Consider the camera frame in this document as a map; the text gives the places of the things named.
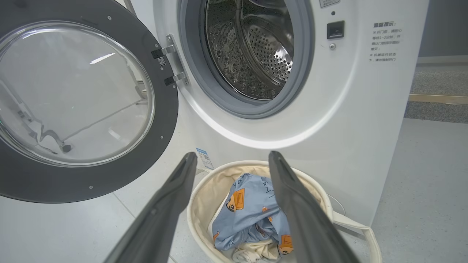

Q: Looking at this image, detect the metal door hinge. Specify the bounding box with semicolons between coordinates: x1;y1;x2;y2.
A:
151;34;190;87

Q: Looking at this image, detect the blue white energy label sticker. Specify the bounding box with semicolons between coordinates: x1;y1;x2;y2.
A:
196;148;215;171

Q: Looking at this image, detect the wooden floor strip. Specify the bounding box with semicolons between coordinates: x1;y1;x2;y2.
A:
409;94;468;105

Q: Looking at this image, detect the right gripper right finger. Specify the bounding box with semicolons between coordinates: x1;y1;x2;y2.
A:
268;150;361;263

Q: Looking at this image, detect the cream fabric laundry basket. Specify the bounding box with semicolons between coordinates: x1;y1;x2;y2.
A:
186;160;382;263

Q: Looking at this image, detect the cream blue printed garment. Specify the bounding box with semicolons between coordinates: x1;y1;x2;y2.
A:
232;239;280;263

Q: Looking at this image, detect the dark round glass washer door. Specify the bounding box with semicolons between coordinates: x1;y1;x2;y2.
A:
0;0;179;204

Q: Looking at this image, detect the light blue printed garment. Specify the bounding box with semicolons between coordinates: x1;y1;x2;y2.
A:
212;174;293;256

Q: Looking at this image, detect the white front-load washing machine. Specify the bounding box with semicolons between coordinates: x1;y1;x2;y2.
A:
122;0;430;227

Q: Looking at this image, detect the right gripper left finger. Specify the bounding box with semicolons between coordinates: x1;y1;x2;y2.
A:
104;152;198;263

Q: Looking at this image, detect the steel washing drum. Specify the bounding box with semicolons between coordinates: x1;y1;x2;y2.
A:
205;0;295;100

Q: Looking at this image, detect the grey rubber door gasket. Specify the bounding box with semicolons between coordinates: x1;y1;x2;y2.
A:
178;0;316;119

